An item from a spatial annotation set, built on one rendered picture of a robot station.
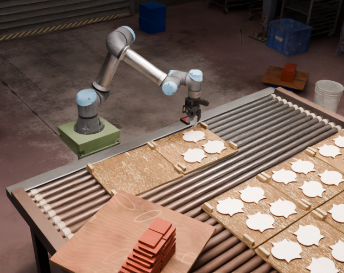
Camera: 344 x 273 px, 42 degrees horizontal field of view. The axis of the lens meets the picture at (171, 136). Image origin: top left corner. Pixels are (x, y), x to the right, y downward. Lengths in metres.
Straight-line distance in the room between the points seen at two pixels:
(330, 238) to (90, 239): 1.09
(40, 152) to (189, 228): 2.58
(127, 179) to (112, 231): 0.50
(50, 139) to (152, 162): 2.13
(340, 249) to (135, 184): 1.03
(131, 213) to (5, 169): 2.31
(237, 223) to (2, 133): 3.05
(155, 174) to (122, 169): 0.19
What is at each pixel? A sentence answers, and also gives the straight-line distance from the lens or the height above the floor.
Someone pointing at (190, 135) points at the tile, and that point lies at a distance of 2.74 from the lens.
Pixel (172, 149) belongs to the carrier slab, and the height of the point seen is 0.94.
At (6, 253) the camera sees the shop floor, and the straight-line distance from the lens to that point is 3.42.
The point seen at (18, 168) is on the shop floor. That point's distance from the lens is 4.17.
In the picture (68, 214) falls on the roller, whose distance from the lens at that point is 2.24.
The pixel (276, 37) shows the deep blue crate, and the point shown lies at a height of 0.19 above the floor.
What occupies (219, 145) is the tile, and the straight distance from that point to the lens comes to 2.67.
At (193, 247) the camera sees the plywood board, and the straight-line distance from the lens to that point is 1.90.
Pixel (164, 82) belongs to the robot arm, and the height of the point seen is 1.36.
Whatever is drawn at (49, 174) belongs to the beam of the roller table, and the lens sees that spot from 2.51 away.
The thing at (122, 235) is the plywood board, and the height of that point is 1.04.
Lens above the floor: 2.41
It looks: 33 degrees down
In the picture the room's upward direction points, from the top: 3 degrees clockwise
